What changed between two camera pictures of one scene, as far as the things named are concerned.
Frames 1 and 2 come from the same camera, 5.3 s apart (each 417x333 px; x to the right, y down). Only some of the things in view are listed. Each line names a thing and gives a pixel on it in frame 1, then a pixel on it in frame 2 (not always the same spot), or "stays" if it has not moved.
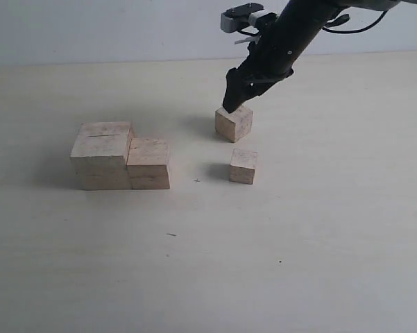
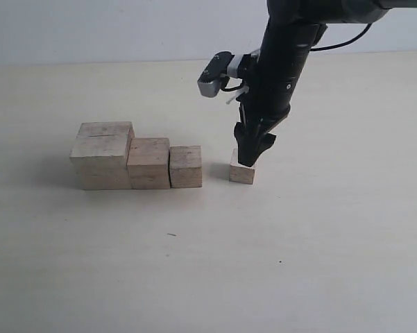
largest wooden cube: [100, 155] stays
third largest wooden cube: [235, 125] to [185, 166]
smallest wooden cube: [242, 166] stays
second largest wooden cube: [148, 164] stays
